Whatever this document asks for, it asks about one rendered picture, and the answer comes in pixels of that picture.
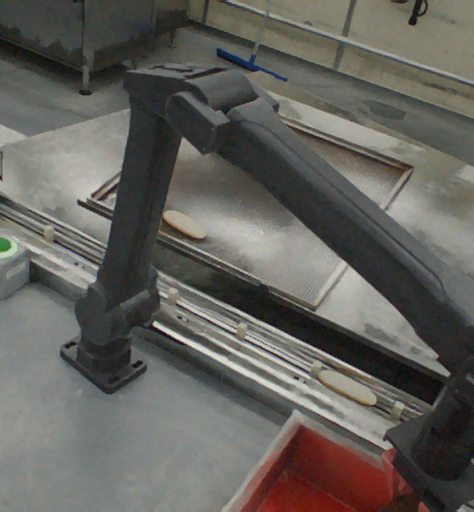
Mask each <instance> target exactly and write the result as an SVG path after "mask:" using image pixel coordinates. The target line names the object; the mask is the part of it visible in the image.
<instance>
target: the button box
mask: <svg viewBox="0 0 474 512"><path fill-rule="evenodd" d="M0 238H6V239H10V240H12V241H14V242H15V243H16V244H17V251H16V252H15V253H14V254H13V255H11V256H8V257H2V258H0V300H1V299H3V298H5V297H6V296H9V295H10V294H12V293H13V292H15V291H16V290H18V289H20V288H21V287H23V286H24V285H26V284H27V283H29V281H30V282H32V283H35V268H33V267H31V266H29V248H28V247H26V246H24V245H22V244H20V243H18V242H16V241H15V240H13V239H11V238H9V237H6V236H4V234H2V233H0Z"/></svg>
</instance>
